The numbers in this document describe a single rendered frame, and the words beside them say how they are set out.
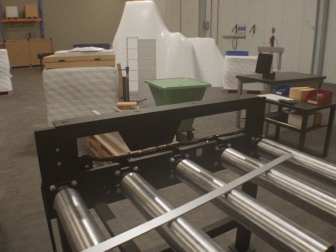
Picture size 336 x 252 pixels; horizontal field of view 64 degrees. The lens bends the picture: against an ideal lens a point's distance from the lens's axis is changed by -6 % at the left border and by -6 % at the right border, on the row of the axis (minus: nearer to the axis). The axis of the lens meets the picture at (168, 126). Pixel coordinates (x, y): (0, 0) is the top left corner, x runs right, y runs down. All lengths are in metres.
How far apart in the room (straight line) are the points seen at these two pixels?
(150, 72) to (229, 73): 3.48
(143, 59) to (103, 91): 0.95
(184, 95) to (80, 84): 1.66
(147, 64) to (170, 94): 1.31
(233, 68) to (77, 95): 4.73
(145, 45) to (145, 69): 0.41
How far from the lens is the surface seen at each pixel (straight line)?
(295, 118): 3.72
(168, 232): 0.99
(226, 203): 1.17
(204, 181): 1.27
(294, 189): 1.32
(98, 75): 4.57
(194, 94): 4.02
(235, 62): 8.07
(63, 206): 1.15
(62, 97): 4.73
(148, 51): 5.03
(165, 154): 1.45
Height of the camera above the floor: 1.50
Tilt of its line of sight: 17 degrees down
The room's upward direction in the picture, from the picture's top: straight up
